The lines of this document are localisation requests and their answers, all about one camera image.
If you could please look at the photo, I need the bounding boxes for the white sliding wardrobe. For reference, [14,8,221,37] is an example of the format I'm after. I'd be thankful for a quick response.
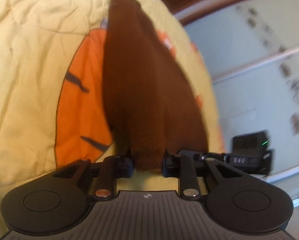
[174,0,299,205]

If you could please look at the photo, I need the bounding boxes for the yellow floral bed quilt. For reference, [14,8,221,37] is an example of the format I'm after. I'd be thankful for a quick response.
[0,0,224,237]

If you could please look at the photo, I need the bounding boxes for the brown knit sweater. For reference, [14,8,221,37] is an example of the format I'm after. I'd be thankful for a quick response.
[103,0,209,170]

